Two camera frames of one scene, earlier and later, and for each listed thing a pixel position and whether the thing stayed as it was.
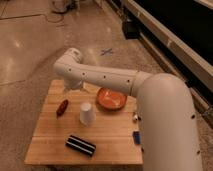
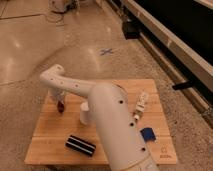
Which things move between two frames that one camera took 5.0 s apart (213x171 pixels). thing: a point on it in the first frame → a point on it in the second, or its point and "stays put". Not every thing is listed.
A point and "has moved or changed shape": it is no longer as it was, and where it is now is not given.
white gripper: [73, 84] → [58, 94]
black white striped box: [77, 144] stays put
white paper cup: [87, 115] stays put
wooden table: [75, 129] stays put
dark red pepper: [62, 108] has moved or changed shape
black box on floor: [131, 30] stays put
